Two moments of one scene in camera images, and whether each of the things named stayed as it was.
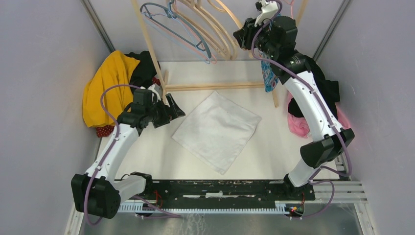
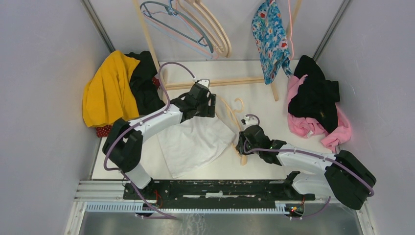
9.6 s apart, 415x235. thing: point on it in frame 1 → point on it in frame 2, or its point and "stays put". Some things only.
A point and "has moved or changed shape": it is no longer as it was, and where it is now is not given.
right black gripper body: (263, 42) → (248, 146)
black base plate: (228, 194) stays put
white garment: (218, 132) has moved or changed shape
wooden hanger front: (228, 10) → (243, 159)
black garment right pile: (329, 89) stays put
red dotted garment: (104, 131) stays put
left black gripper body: (158, 114) → (203, 109)
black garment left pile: (143, 74) stays put
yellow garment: (117, 69) stays put
